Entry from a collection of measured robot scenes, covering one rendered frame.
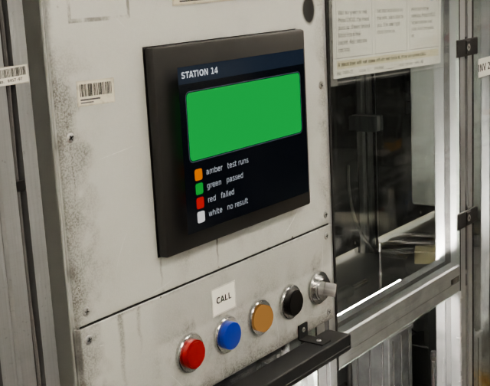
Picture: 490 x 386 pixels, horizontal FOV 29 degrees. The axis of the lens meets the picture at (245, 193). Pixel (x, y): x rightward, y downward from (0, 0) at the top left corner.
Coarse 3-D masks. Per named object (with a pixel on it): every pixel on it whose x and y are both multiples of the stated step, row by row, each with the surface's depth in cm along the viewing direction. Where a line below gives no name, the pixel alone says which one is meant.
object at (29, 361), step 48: (0, 0) 76; (0, 48) 77; (0, 96) 77; (0, 144) 77; (0, 192) 78; (48, 288) 83; (48, 336) 83; (48, 384) 84; (384, 384) 172; (432, 384) 169
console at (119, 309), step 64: (64, 0) 80; (128, 0) 86; (192, 0) 93; (256, 0) 101; (320, 0) 111; (64, 64) 81; (128, 64) 87; (192, 64) 92; (320, 64) 112; (64, 128) 81; (128, 128) 88; (320, 128) 113; (64, 192) 82; (128, 192) 88; (320, 192) 115; (64, 256) 84; (128, 256) 89; (192, 256) 97; (256, 256) 105; (320, 256) 116; (64, 320) 87; (128, 320) 90; (192, 320) 97; (256, 320) 105; (320, 320) 117; (64, 384) 89; (128, 384) 91; (192, 384) 98
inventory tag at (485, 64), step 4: (488, 56) 153; (480, 60) 150; (484, 60) 151; (488, 60) 153; (480, 64) 150; (484, 64) 152; (488, 64) 153; (480, 68) 151; (484, 68) 152; (488, 68) 153; (480, 72) 151; (484, 72) 152; (488, 72) 153; (480, 76) 151; (484, 76) 152
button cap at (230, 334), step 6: (228, 324) 101; (234, 324) 102; (222, 330) 101; (228, 330) 101; (234, 330) 102; (240, 330) 103; (222, 336) 100; (228, 336) 101; (234, 336) 102; (240, 336) 103; (222, 342) 101; (228, 342) 101; (234, 342) 102; (228, 348) 101
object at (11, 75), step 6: (12, 66) 78; (18, 66) 78; (24, 66) 79; (0, 72) 77; (6, 72) 77; (12, 72) 78; (18, 72) 78; (24, 72) 79; (0, 78) 77; (6, 78) 77; (12, 78) 78; (18, 78) 78; (24, 78) 79; (0, 84) 77; (6, 84) 77; (12, 84) 78
